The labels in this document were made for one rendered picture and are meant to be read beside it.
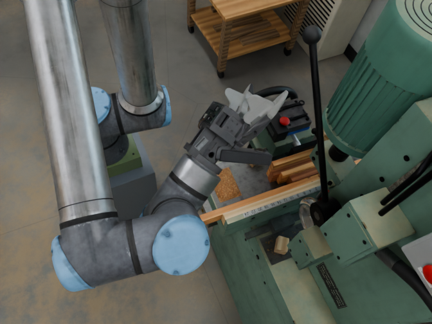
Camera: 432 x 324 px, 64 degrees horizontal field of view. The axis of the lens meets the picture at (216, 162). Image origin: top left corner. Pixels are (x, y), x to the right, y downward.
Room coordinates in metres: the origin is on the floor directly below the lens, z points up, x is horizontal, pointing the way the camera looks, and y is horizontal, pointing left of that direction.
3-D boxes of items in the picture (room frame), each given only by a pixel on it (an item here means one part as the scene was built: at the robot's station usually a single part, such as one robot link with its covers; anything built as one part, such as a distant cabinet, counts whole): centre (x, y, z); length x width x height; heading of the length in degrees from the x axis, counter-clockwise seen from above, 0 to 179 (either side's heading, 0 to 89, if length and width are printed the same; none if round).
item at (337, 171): (0.49, -0.32, 1.03); 0.14 x 0.07 x 0.09; 31
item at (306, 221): (0.33, -0.27, 1.02); 0.12 x 0.03 x 0.12; 31
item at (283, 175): (0.53, -0.27, 0.93); 0.19 x 0.01 x 0.06; 121
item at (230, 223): (0.46, -0.31, 0.93); 0.60 x 0.02 x 0.06; 121
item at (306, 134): (0.66, -0.20, 0.91); 0.15 x 0.14 x 0.09; 121
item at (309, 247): (0.27, -0.27, 1.02); 0.09 x 0.07 x 0.12; 121
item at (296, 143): (0.60, -0.24, 0.95); 0.09 x 0.07 x 0.09; 121
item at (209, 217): (0.47, -0.25, 0.92); 0.66 x 0.02 x 0.04; 121
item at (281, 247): (0.32, -0.24, 0.82); 0.04 x 0.03 x 0.04; 174
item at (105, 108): (0.66, 0.44, 0.82); 0.17 x 0.15 x 0.18; 115
